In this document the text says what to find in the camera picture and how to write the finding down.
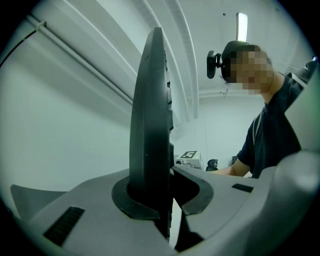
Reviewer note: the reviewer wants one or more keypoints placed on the ceiling light panel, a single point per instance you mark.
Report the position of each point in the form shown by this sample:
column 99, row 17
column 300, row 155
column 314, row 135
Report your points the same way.
column 242, row 26

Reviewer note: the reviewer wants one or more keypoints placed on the person's head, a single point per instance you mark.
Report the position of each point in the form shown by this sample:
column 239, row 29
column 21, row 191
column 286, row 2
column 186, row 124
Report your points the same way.
column 250, row 72

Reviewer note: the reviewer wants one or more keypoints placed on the person's right forearm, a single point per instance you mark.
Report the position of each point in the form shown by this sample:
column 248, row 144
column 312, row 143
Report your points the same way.
column 235, row 168

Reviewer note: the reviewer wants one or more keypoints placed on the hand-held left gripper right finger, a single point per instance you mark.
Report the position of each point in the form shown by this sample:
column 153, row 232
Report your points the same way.
column 225, row 200

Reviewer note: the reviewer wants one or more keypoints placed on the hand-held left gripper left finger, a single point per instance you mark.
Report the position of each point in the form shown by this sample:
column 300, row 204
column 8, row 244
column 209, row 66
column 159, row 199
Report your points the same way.
column 100, row 225

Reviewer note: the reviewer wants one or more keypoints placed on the white ceiling pipe bundle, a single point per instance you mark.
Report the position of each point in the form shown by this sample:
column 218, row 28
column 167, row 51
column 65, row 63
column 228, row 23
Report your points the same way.
column 186, row 50

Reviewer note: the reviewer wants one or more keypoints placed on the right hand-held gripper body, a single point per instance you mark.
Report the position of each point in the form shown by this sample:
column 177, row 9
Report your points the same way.
column 190, row 161

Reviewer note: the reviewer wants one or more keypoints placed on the black head-worn camera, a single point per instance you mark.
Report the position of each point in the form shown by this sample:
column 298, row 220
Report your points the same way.
column 212, row 65

